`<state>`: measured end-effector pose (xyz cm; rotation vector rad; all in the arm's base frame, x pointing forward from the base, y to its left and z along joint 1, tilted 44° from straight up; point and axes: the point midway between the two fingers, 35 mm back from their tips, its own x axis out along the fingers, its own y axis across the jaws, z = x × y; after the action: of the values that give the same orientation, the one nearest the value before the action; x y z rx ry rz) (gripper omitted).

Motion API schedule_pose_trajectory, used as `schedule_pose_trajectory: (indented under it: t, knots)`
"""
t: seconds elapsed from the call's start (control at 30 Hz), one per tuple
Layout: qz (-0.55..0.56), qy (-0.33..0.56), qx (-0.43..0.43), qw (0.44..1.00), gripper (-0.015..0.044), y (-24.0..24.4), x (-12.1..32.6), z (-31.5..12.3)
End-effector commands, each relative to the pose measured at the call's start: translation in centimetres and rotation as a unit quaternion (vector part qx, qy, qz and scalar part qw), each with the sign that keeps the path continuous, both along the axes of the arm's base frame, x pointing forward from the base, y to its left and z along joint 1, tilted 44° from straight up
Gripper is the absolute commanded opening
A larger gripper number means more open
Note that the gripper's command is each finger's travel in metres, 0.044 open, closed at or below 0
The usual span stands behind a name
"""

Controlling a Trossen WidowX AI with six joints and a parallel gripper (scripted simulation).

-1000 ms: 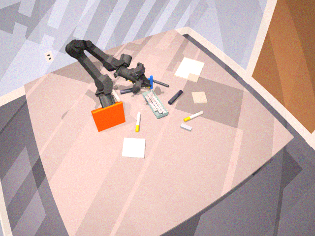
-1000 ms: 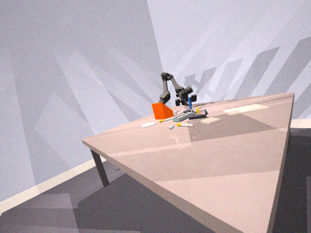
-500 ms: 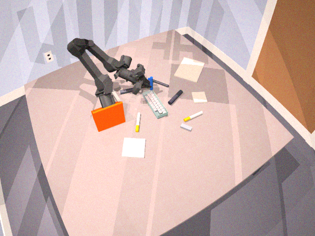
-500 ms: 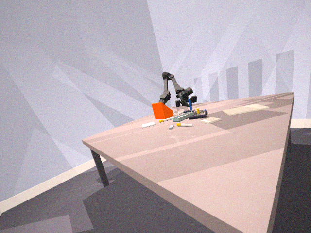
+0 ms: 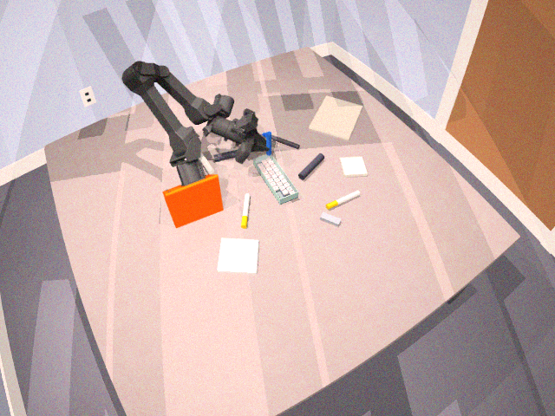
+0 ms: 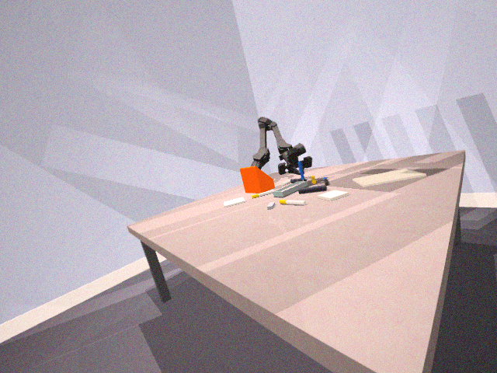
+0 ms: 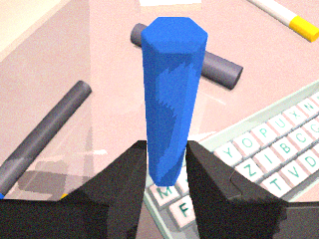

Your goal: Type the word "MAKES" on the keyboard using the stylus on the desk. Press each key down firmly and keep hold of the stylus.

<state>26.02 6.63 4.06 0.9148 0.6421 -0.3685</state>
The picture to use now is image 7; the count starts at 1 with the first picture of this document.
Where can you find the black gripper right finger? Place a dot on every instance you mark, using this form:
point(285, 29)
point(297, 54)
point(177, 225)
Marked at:
point(227, 205)

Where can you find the white keyboard with letter keys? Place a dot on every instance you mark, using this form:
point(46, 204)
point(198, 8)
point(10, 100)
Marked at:
point(276, 147)

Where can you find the blue tapered rod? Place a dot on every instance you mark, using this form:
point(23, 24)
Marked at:
point(173, 54)

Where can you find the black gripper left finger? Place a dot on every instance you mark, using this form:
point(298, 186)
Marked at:
point(107, 206)

